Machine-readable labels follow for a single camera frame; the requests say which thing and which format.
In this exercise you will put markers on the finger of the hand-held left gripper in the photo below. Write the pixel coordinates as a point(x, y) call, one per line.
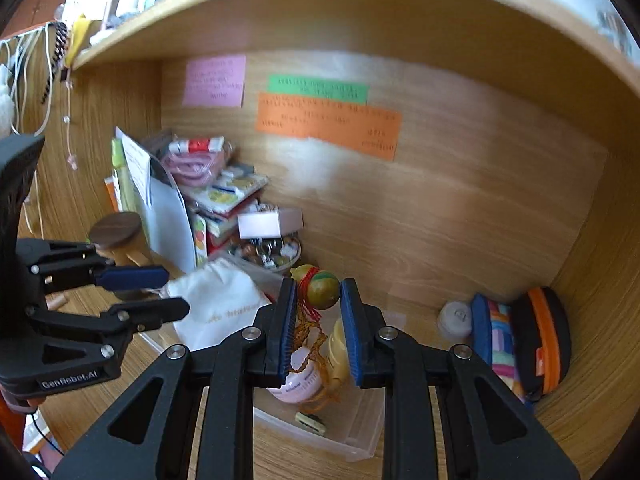
point(150, 312)
point(135, 277)

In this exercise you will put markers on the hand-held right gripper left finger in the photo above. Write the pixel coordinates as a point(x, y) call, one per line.
point(286, 327)

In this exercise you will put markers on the wooden shelf board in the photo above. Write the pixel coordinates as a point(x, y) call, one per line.
point(350, 10)

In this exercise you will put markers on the gold plastic bottle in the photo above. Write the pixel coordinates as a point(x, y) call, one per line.
point(339, 355)

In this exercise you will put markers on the stack of notebooks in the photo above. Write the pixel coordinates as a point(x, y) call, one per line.
point(230, 200)

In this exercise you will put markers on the crayon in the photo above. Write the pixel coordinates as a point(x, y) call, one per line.
point(56, 302)

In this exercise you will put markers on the white paper sheets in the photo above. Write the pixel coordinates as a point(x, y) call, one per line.
point(162, 210)

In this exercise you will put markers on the white cloth pouch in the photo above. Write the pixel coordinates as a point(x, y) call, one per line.
point(215, 300)

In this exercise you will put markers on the small green packet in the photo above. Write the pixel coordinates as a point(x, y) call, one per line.
point(311, 421)

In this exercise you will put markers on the small white box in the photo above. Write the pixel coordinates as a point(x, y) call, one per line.
point(265, 224)

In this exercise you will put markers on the clear plastic storage box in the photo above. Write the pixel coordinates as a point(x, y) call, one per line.
point(345, 425)

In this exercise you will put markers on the orange sticky note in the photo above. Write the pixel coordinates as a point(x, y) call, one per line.
point(330, 122)

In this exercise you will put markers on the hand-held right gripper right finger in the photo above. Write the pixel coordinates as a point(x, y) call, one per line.
point(350, 337)

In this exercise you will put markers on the jar with wooden lid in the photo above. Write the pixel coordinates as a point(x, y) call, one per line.
point(117, 227)

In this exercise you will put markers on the yellow hanging tag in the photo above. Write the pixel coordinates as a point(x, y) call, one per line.
point(77, 40)

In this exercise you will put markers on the white round jar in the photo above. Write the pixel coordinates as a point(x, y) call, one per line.
point(455, 320)

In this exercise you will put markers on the brown cabinet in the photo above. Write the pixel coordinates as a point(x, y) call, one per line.
point(35, 10)

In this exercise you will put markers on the black orange zip case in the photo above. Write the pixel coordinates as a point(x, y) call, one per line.
point(555, 335)

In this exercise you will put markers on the pink sticky note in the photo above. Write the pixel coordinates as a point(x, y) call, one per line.
point(215, 80)

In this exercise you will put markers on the green sticky note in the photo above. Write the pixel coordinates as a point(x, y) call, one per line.
point(317, 90)

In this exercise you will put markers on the blue patchwork pouch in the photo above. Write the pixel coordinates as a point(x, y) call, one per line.
point(495, 340)

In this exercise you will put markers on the bowl of beads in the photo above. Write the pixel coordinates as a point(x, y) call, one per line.
point(265, 255)

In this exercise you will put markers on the red white tube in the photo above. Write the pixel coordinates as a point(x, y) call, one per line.
point(195, 146)

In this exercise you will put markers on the wooden desktop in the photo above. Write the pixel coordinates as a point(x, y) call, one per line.
point(420, 310)

